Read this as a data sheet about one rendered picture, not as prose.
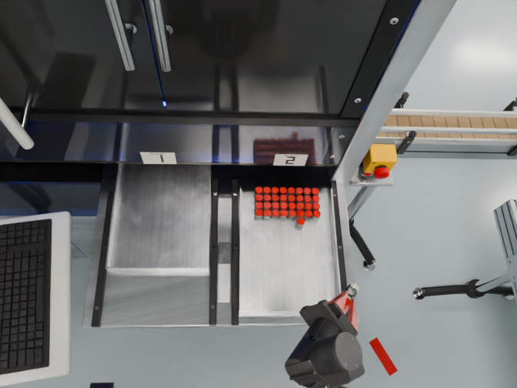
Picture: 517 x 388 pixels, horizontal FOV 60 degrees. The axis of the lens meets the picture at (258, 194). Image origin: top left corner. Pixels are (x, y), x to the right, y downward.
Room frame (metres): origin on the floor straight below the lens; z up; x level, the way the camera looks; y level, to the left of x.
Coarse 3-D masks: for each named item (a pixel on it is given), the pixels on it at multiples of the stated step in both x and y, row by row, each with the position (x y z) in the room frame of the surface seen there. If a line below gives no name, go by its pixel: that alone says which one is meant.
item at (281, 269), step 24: (240, 192) 0.51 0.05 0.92; (240, 216) 0.44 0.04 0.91; (240, 240) 0.37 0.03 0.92; (264, 240) 0.39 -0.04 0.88; (288, 240) 0.40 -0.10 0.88; (312, 240) 0.42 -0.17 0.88; (336, 240) 0.42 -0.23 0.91; (240, 264) 0.31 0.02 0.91; (264, 264) 0.33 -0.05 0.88; (288, 264) 0.34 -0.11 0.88; (312, 264) 0.35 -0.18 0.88; (336, 264) 0.35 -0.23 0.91; (240, 288) 0.25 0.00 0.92; (264, 288) 0.26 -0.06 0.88; (288, 288) 0.27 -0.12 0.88; (312, 288) 0.29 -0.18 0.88; (336, 288) 0.29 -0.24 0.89; (240, 312) 0.19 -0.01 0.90; (264, 312) 0.20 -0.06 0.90; (288, 312) 0.21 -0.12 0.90
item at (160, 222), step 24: (120, 168) 0.53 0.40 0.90; (144, 168) 0.55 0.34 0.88; (168, 168) 0.56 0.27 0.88; (192, 168) 0.57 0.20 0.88; (120, 192) 0.46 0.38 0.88; (144, 192) 0.47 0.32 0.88; (168, 192) 0.48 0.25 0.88; (192, 192) 0.50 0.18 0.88; (120, 216) 0.39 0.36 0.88; (144, 216) 0.40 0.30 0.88; (168, 216) 0.41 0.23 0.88; (192, 216) 0.43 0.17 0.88; (120, 240) 0.32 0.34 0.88; (144, 240) 0.33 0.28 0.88; (168, 240) 0.35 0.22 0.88; (192, 240) 0.36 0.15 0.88; (120, 264) 0.26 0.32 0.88; (144, 264) 0.27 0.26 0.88; (168, 264) 0.28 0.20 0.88; (192, 264) 0.29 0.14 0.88
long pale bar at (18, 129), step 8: (0, 104) 0.41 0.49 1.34; (0, 112) 0.40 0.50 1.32; (8, 112) 0.41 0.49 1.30; (24, 112) 0.46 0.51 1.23; (8, 120) 0.40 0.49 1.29; (16, 120) 0.42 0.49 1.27; (24, 120) 0.44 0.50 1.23; (8, 128) 0.40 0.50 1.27; (16, 128) 0.41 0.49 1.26; (24, 128) 0.43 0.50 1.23; (16, 136) 0.40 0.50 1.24; (24, 136) 0.41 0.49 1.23; (24, 144) 0.40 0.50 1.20; (32, 144) 0.41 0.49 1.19
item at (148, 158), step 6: (144, 156) 0.51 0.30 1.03; (150, 156) 0.51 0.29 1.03; (156, 156) 0.51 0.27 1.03; (162, 156) 0.52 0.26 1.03; (168, 156) 0.52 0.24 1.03; (174, 156) 0.52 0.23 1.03; (144, 162) 0.51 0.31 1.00; (150, 162) 0.51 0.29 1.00; (156, 162) 0.51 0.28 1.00; (162, 162) 0.52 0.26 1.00; (168, 162) 0.52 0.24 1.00; (174, 162) 0.52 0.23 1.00
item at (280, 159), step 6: (276, 156) 0.57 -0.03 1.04; (282, 156) 0.57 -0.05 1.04; (288, 156) 0.57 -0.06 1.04; (294, 156) 0.58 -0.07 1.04; (300, 156) 0.58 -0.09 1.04; (306, 156) 0.58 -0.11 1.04; (276, 162) 0.57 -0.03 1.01; (282, 162) 0.57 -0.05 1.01; (288, 162) 0.57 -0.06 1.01; (294, 162) 0.58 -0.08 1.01; (300, 162) 0.58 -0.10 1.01
